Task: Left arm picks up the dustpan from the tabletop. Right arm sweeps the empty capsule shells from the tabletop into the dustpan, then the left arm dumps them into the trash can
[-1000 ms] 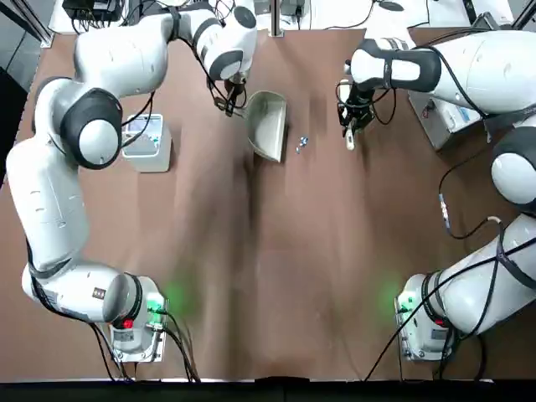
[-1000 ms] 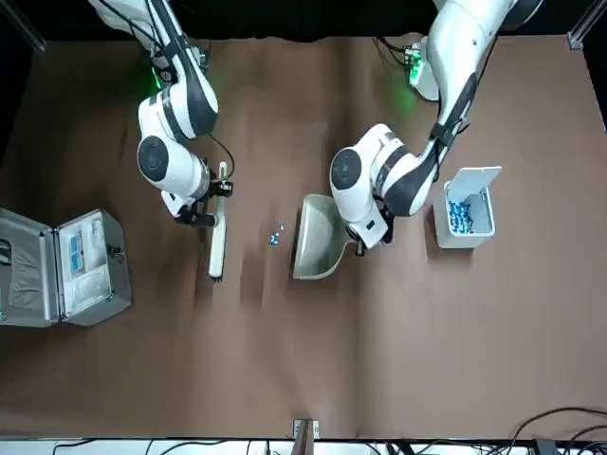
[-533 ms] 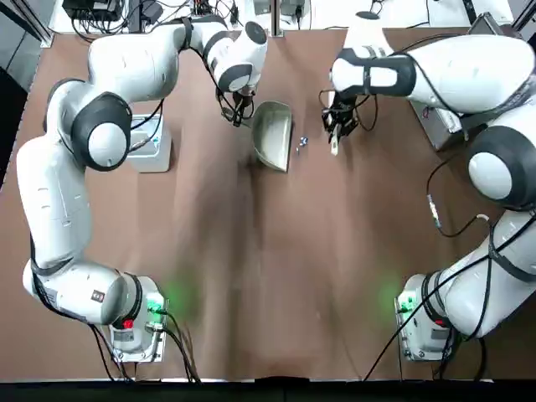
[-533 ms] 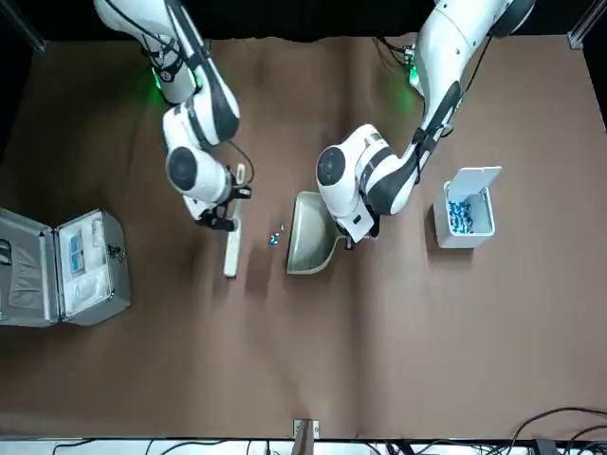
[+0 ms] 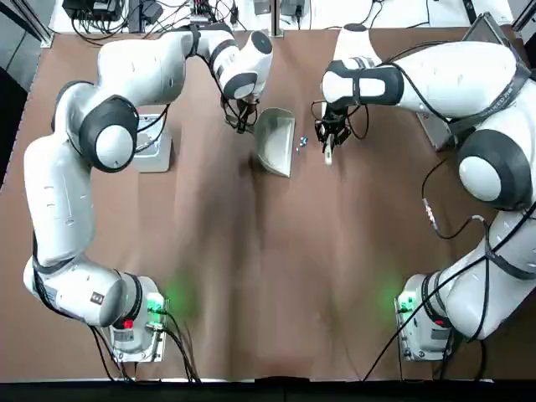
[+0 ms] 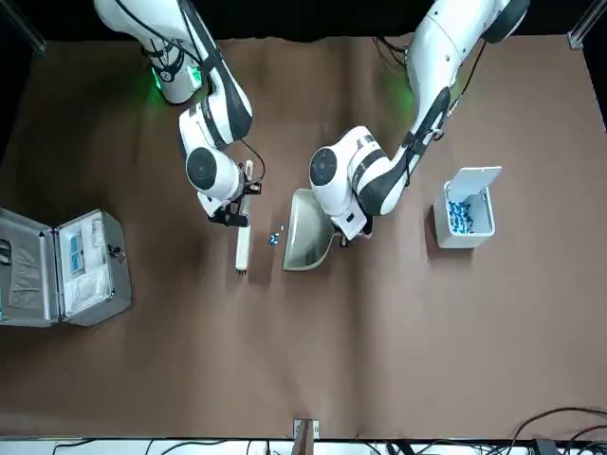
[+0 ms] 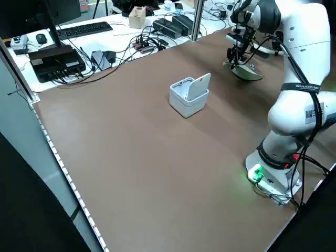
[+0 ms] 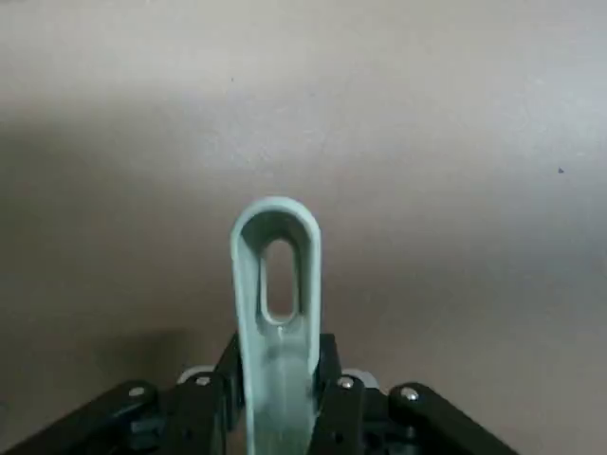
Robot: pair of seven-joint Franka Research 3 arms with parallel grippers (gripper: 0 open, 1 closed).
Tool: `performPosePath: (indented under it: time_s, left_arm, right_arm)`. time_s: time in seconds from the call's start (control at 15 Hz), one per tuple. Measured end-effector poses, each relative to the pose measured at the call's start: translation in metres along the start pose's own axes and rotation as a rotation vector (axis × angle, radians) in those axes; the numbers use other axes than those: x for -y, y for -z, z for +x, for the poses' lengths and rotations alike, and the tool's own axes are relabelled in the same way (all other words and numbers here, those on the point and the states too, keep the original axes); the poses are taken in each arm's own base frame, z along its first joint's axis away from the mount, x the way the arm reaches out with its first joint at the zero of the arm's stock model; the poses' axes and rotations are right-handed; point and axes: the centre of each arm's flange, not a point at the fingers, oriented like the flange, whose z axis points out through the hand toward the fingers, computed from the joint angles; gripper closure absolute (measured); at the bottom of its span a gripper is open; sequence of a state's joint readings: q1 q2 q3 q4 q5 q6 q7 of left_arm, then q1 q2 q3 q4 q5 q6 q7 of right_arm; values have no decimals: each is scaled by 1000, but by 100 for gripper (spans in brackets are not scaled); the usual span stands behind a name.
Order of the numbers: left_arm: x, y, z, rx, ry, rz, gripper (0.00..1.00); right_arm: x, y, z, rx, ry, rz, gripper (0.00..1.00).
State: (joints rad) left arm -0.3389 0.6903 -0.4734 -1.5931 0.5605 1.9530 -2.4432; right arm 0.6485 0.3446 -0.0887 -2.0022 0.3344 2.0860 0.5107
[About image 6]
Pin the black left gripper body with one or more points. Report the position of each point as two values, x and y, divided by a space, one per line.
367 226

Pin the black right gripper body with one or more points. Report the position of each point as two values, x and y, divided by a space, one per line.
243 189

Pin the white hand brush black bristles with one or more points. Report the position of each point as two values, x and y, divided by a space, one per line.
243 251

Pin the pale green plastic dustpan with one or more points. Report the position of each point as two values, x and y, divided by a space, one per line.
303 237

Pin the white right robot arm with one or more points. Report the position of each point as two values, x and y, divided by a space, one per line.
218 109

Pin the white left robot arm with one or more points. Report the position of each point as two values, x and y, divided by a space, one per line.
427 95

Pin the blue white capsule pile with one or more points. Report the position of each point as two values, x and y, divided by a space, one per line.
460 218

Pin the white flip-lid trash can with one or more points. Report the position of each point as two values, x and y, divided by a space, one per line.
467 239

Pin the blue white medicine box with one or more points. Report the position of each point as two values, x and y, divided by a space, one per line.
77 253

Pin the silver aluminium case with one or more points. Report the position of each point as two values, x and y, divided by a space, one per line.
28 265

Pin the aluminium post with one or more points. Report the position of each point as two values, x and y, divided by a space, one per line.
306 436

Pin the aluminium frame profile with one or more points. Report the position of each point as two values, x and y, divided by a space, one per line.
585 30
19 28

